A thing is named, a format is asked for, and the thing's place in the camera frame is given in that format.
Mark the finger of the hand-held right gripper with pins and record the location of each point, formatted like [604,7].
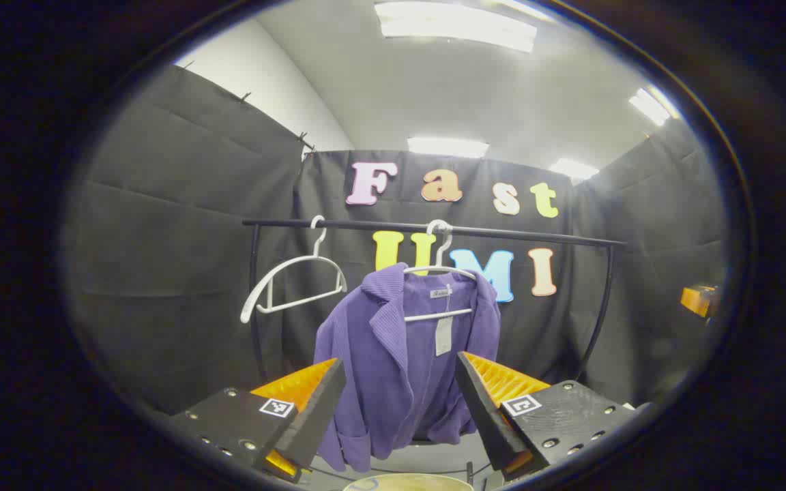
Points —
[696,301]

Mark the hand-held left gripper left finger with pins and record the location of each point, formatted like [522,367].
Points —
[314,416]

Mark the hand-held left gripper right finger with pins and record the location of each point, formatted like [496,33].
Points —
[482,409]

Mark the white clothes hanger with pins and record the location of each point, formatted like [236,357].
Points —
[438,315]
[248,308]

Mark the beige laundry hamper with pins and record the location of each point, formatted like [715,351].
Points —
[406,483]

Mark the black clothes rack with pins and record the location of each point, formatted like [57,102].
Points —
[536,236]

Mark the ceiling light panel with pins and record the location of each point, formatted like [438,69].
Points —
[454,24]
[649,106]
[574,168]
[447,146]

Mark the black backdrop cloth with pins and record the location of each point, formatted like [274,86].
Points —
[161,239]

